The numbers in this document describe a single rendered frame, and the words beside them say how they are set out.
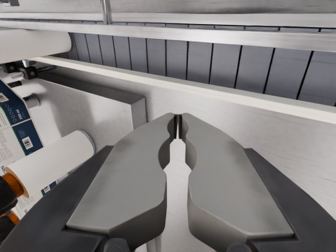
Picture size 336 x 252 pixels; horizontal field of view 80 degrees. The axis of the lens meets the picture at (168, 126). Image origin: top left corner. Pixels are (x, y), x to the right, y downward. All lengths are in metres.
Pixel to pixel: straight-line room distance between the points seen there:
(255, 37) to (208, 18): 0.12
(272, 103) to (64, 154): 0.48
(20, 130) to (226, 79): 0.63
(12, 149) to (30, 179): 0.24
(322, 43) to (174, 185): 0.45
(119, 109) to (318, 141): 0.36
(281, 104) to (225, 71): 0.09
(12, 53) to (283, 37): 0.41
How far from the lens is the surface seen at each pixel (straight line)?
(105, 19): 0.30
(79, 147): 0.59
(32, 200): 0.90
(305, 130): 0.37
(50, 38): 0.48
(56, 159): 0.57
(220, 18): 0.30
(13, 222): 0.96
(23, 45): 0.46
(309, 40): 0.20
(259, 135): 0.38
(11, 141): 0.76
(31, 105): 0.76
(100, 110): 0.51
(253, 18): 0.29
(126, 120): 0.46
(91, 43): 0.46
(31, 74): 0.66
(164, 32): 0.24
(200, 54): 0.31
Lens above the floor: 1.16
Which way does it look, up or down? 46 degrees down
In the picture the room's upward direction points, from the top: 128 degrees counter-clockwise
